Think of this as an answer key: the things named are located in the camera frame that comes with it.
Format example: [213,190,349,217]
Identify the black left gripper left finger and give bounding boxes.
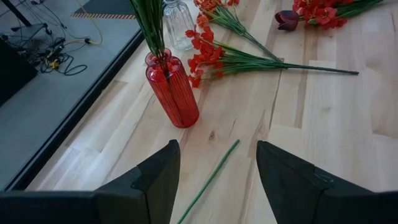
[93,139,182,224]

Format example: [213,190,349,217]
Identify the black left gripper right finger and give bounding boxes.
[256,141,373,224]

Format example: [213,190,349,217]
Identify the dark red artificial tulip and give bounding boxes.
[275,10,300,32]
[176,139,241,224]

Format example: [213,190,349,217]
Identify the red ribbed glass vase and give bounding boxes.
[144,48,200,129]

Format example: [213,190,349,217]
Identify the red artificial flower bunch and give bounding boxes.
[185,26,360,90]
[292,0,385,31]

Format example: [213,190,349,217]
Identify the orange artificial flower bunch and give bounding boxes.
[129,0,165,60]
[193,0,282,62]

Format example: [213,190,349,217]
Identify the clear ribbed glass vase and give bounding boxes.
[162,0,196,52]

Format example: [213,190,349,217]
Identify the yellow power plug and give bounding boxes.
[46,58,62,70]

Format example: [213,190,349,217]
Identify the black floor equipment box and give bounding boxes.
[0,37,39,107]

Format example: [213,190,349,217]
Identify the black hazard-striped floor mat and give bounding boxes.
[70,0,137,20]

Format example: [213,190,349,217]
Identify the grey wheeled stand base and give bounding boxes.
[11,22,53,43]

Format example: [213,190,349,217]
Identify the black aluminium table frame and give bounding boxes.
[2,29,147,192]

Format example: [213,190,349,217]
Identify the yellow plug cable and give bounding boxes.
[39,37,89,77]

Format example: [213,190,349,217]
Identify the yellow floor cable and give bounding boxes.
[63,0,104,46]

